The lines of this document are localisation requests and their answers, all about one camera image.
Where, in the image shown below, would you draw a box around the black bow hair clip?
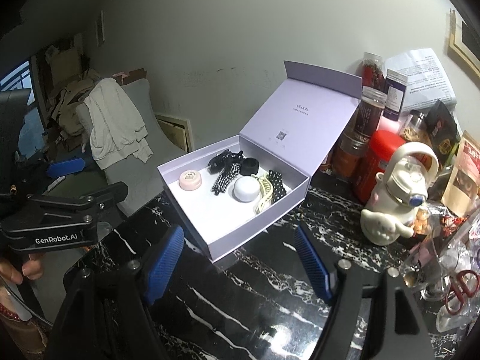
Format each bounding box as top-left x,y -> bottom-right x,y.
208,149 -> 244,174

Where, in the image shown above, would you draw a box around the grey upholstered chair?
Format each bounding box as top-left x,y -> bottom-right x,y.
76,78 -> 184,216

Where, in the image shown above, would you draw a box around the dark tea jar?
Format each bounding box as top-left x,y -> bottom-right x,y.
354,86 -> 386,139

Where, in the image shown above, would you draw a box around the black white gingham scrunchie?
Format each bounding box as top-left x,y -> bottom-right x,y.
211,163 -> 241,196

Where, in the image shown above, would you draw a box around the white round cosmetic jar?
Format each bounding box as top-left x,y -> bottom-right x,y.
233,175 -> 260,203

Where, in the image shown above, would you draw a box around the kraft paper food pouch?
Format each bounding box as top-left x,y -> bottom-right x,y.
441,131 -> 479,217

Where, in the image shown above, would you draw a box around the black snack pouch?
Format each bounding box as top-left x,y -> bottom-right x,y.
425,100 -> 460,167

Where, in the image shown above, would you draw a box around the purple label jar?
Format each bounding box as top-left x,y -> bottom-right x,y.
383,69 -> 408,121

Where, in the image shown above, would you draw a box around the black small hair clip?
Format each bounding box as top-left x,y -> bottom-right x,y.
240,158 -> 260,176

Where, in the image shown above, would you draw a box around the gold picture frame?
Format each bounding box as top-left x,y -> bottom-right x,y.
448,9 -> 479,80

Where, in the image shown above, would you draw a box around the red dried-fruit jar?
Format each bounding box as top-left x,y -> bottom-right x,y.
361,52 -> 385,92

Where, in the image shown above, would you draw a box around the framed board against wall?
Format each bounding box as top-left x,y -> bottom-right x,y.
154,112 -> 194,153

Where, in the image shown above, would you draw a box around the window with railing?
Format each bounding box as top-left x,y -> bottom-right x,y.
1,61 -> 46,158

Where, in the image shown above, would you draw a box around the person left hand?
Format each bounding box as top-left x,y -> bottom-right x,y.
0,253 -> 45,284

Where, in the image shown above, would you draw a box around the white garment on chair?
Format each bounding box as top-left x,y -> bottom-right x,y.
85,78 -> 153,170

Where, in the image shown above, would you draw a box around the cream hair claw clip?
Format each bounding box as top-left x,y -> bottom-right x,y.
255,175 -> 273,215

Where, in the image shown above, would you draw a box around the orange contents jar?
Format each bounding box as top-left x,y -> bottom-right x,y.
332,128 -> 368,180

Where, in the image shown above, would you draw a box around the red handled scissors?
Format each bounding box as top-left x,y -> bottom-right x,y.
444,270 -> 479,316

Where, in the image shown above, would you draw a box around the white cartoon water bottle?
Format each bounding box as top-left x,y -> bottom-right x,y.
360,141 -> 439,246

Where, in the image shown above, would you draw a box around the red tin canister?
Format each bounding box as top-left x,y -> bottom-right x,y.
352,130 -> 405,204

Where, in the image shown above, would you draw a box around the lavender open gift box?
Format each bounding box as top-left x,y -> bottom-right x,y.
158,61 -> 362,263

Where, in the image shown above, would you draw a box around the white printed paper sheet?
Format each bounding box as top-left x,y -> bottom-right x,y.
383,48 -> 456,114

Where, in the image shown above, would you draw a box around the clear glass cup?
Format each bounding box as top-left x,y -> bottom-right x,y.
400,227 -> 472,302

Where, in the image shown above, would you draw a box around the pink round cosmetic jar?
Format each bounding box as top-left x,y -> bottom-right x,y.
178,170 -> 202,191

